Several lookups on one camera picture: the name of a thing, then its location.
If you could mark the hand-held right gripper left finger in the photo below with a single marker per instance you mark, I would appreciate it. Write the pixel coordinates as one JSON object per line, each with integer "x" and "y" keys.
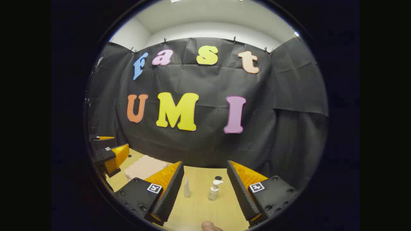
{"x": 171, "y": 189}

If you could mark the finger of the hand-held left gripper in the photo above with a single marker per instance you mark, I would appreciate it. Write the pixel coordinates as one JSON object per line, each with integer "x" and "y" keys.
{"x": 99, "y": 142}
{"x": 110, "y": 160}

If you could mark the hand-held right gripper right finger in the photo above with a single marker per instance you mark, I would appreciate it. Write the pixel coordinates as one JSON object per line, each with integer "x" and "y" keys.
{"x": 239, "y": 189}

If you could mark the white skin care tube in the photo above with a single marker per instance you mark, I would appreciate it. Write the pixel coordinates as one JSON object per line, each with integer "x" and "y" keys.
{"x": 187, "y": 189}

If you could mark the white pump bottle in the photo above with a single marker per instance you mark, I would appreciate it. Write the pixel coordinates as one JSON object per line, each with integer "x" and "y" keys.
{"x": 213, "y": 192}

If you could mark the black backdrop cloth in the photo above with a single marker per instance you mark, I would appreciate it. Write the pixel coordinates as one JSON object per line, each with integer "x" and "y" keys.
{"x": 205, "y": 80}

